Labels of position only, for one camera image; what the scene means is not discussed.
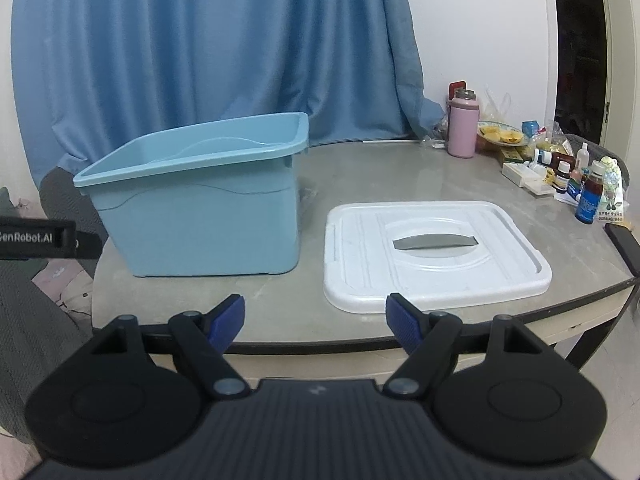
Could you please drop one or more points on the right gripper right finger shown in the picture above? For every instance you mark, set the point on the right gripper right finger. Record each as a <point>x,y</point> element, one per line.
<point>434,341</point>

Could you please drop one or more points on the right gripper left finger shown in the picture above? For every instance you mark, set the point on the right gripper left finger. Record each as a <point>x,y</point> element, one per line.
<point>182,359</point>

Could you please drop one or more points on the white bin lid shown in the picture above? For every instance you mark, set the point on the white bin lid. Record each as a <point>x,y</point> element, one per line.
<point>438,255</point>

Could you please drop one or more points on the grey chair back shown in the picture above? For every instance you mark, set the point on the grey chair back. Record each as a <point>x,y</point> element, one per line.
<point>61,200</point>

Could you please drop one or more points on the pink patterned bedding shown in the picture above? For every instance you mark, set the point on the pink patterned bedding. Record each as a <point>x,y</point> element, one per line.
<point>69,286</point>

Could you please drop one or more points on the light blue plastic bin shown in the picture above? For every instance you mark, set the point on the light blue plastic bin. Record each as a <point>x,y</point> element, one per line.
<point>212,199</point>

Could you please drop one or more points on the white flat box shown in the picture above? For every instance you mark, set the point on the white flat box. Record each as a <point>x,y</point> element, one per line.
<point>523,177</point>

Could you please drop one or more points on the blue curtain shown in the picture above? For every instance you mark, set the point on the blue curtain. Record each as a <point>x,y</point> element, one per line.
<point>91,75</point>

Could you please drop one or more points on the blue labelled brown bottle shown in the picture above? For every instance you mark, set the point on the blue labelled brown bottle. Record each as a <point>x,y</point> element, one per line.
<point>591,194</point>

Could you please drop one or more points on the plate of yellow food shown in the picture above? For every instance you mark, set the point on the plate of yellow food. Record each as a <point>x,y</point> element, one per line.
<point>500,134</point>

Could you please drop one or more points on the pink thermos bottle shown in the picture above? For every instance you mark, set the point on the pink thermos bottle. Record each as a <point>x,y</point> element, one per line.
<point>464,114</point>

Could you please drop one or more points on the small white dropper bottle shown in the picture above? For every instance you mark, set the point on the small white dropper bottle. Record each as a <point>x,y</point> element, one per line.
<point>582,158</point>

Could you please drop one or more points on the red box behind thermos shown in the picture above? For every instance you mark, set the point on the red box behind thermos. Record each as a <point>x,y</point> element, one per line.
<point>454,87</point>

